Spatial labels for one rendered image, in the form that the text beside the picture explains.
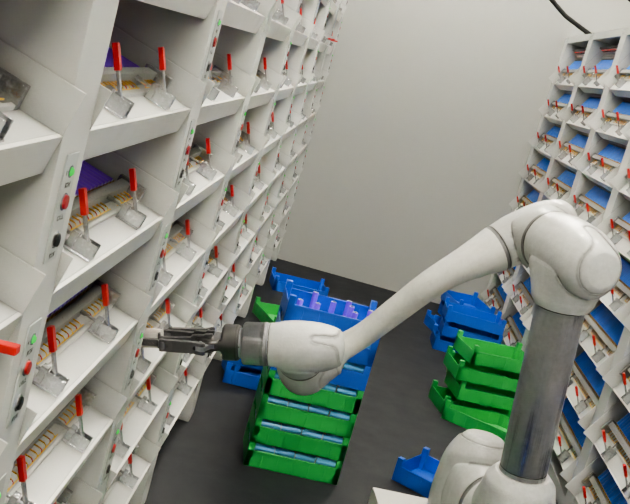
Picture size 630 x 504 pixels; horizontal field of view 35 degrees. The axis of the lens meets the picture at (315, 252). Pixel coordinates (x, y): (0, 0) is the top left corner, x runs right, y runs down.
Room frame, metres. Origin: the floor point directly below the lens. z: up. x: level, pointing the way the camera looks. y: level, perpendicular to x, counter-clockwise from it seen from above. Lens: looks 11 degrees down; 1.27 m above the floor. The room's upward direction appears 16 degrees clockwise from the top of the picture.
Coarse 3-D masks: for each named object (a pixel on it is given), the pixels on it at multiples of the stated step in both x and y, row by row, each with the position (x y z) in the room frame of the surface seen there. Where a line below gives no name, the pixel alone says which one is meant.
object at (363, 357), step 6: (276, 318) 3.08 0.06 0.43; (366, 348) 2.93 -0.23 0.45; (372, 348) 2.93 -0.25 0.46; (360, 354) 2.93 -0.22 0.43; (366, 354) 2.93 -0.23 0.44; (372, 354) 2.93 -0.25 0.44; (348, 360) 2.92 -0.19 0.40; (354, 360) 2.93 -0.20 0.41; (360, 360) 2.93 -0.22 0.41; (366, 360) 2.93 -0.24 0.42; (372, 360) 2.93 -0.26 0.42
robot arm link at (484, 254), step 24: (480, 240) 2.07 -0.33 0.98; (456, 264) 2.05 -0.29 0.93; (480, 264) 2.05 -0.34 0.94; (504, 264) 2.06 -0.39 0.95; (408, 288) 2.07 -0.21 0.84; (432, 288) 2.05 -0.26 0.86; (384, 312) 2.08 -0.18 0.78; (408, 312) 2.07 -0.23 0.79; (360, 336) 2.10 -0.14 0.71; (288, 384) 2.05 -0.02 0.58; (312, 384) 2.04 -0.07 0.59
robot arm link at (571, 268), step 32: (544, 224) 1.99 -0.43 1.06; (576, 224) 1.95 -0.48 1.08; (544, 256) 1.94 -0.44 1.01; (576, 256) 1.88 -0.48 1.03; (608, 256) 1.88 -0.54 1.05; (544, 288) 1.93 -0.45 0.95; (576, 288) 1.88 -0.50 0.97; (608, 288) 1.89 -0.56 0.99; (544, 320) 1.95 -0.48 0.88; (576, 320) 1.94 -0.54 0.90; (544, 352) 1.95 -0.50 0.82; (544, 384) 1.95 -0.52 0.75; (512, 416) 1.99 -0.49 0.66; (544, 416) 1.95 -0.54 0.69; (512, 448) 1.98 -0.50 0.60; (544, 448) 1.96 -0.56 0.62; (480, 480) 2.09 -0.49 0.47; (512, 480) 1.97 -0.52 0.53; (544, 480) 1.99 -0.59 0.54
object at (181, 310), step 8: (168, 296) 2.40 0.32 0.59; (176, 296) 2.40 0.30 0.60; (176, 304) 2.40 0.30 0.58; (184, 304) 2.40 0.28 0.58; (192, 304) 2.40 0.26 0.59; (160, 312) 2.37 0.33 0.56; (176, 312) 2.40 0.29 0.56; (184, 312) 2.40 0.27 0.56; (192, 312) 2.40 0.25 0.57; (152, 320) 2.28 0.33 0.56; (176, 320) 2.38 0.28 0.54; (184, 320) 2.40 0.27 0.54; (144, 352) 2.08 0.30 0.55; (152, 352) 2.10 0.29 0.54; (160, 352) 2.13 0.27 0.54; (152, 360) 2.06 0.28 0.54; (160, 360) 2.16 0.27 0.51; (152, 368) 2.02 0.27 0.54; (136, 376) 1.94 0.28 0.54; (144, 376) 1.96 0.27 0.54; (136, 384) 1.80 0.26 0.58; (136, 392) 1.93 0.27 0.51; (128, 400) 1.80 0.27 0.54
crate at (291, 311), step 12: (288, 288) 3.07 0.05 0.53; (288, 300) 2.90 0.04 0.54; (324, 300) 3.11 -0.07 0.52; (336, 300) 3.11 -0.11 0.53; (372, 300) 3.12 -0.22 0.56; (288, 312) 2.89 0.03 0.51; (300, 312) 2.90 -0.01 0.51; (312, 312) 2.90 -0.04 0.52; (324, 312) 2.91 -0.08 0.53; (336, 312) 3.11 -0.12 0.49; (360, 312) 3.12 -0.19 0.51; (336, 324) 2.91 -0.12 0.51; (348, 324) 2.92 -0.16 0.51
